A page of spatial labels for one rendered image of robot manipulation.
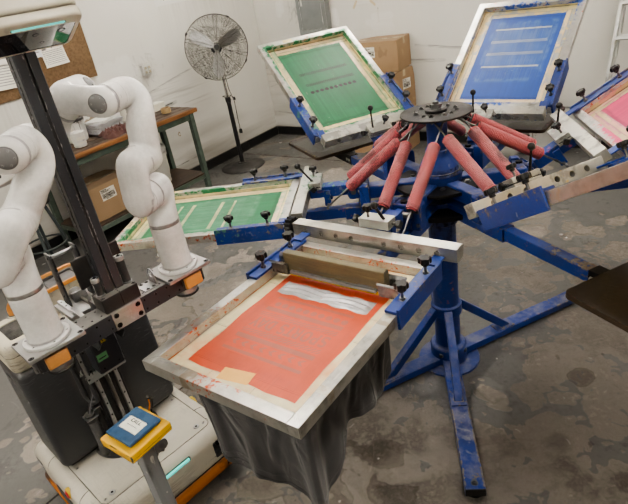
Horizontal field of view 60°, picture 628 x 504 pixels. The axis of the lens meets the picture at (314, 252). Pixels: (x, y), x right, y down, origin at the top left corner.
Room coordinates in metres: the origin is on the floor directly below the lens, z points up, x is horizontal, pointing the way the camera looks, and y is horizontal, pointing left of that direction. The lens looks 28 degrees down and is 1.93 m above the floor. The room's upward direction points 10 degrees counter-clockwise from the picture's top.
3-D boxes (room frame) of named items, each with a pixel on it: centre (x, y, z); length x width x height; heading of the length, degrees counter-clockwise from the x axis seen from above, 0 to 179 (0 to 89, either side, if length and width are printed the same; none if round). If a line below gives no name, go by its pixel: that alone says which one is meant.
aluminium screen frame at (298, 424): (1.42, 0.08, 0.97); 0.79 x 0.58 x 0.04; 140
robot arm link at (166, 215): (1.58, 0.45, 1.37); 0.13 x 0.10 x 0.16; 163
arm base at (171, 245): (1.60, 0.45, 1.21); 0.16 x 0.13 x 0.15; 42
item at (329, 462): (1.25, -0.04, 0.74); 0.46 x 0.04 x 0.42; 140
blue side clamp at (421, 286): (1.43, -0.29, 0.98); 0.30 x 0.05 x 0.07; 140
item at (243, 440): (1.20, 0.27, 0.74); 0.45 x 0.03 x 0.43; 50
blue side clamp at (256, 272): (1.79, 0.14, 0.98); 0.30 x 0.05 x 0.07; 140
